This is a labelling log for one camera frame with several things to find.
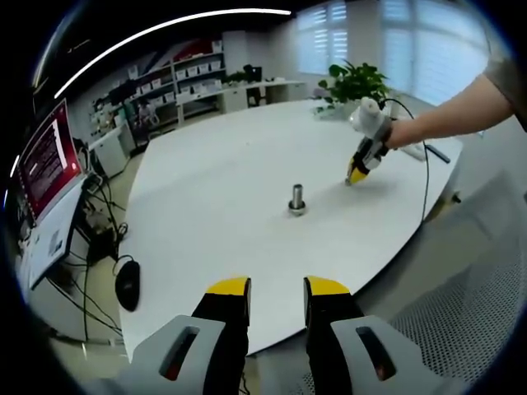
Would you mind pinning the laptop with red screen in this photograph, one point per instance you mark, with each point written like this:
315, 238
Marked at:
45, 164

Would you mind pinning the narrow window blind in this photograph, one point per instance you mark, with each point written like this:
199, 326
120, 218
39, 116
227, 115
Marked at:
323, 37

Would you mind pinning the curved ceiling light strip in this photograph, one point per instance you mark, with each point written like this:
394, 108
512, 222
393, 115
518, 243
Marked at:
156, 31

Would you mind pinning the black countertop machine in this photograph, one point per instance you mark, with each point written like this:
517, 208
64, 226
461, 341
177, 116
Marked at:
252, 74

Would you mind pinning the white cabinet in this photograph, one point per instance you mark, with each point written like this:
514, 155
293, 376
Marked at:
109, 152

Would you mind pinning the green potted plant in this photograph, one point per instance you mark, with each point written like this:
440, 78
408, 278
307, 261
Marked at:
358, 84

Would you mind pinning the large threaded steel stud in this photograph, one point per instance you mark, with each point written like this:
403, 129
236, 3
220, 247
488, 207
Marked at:
298, 195

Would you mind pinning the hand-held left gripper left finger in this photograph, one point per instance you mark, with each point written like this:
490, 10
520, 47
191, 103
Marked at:
222, 329

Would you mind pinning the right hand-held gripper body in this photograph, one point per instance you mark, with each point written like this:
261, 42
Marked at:
372, 123

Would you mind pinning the white storage shelf with bins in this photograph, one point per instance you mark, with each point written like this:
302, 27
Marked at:
185, 74

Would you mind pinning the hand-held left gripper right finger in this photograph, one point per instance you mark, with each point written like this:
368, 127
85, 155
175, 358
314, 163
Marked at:
329, 329

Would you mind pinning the long white counter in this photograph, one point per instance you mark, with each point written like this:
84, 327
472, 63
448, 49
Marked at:
247, 92

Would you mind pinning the wide window blind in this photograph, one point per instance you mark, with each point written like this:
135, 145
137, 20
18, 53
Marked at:
432, 49

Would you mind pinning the person's grey sleeve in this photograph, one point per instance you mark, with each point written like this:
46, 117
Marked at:
508, 78

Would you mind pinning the grey mesh office chair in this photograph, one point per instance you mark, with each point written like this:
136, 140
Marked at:
453, 321

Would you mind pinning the black computer mouse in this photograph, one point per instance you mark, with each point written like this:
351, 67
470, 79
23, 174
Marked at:
127, 286

